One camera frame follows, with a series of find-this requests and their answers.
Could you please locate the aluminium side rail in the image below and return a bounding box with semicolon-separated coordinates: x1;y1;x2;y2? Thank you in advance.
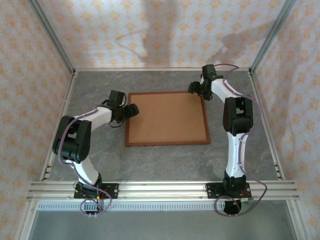
39;71;78;182
248;71;287;182

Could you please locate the brown wooden picture frame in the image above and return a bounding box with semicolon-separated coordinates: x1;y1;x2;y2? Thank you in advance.
124;91;211;148

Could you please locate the aluminium lower strut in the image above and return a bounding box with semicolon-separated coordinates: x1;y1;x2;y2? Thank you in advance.
286;199;307;240
14;199;38;240

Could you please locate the aluminium cross rail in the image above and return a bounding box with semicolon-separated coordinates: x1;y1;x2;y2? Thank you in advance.
73;66;252;73

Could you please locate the thin black left camera cable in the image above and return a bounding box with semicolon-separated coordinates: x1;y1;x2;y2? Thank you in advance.
108;116;125;129

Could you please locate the orange patterned white curtain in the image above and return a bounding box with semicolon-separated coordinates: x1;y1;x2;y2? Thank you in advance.
0;0;73;240
252;0;320;240
32;0;292;70

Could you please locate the aluminium corner post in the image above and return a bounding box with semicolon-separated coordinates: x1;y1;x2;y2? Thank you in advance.
26;0;77;75
249;0;300;75

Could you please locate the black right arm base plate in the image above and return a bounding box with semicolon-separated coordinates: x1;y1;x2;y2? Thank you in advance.
205;182;252;200

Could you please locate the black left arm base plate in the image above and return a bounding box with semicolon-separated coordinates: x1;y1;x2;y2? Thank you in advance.
73;183;120;200

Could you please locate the aluminium mounting beam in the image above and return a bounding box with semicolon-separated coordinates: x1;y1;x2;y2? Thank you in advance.
26;180;300;201

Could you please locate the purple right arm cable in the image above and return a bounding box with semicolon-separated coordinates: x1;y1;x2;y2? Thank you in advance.
214;63;268;218

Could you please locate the grey metal panel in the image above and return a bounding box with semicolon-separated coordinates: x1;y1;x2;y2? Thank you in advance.
28;209;298;240

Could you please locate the grey slotted cable duct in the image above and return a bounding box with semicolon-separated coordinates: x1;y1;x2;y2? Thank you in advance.
36;201;292;212

